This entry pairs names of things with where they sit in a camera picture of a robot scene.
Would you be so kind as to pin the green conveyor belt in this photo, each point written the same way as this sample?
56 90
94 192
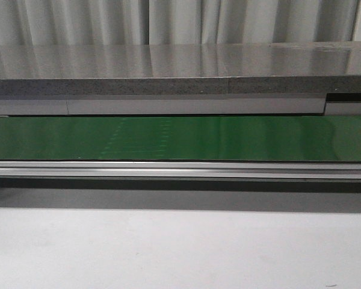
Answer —
189 138

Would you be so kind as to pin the grey stone slab counter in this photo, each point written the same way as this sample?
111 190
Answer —
318 67

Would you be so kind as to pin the grey conveyor back rail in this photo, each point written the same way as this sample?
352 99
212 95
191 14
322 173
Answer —
244 103

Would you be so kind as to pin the white pleated curtain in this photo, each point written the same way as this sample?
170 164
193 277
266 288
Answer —
177 22

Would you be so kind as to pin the aluminium conveyor front rail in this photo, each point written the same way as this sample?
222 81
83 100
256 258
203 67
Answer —
182 170

